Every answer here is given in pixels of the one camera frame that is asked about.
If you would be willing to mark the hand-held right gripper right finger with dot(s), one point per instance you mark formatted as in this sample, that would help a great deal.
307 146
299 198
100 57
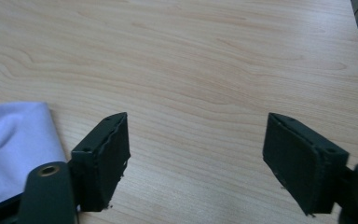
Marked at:
304 161

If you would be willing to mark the white cloth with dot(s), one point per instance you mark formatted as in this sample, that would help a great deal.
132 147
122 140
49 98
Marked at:
14 149

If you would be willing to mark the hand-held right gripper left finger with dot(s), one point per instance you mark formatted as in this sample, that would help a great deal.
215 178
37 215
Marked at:
101 161

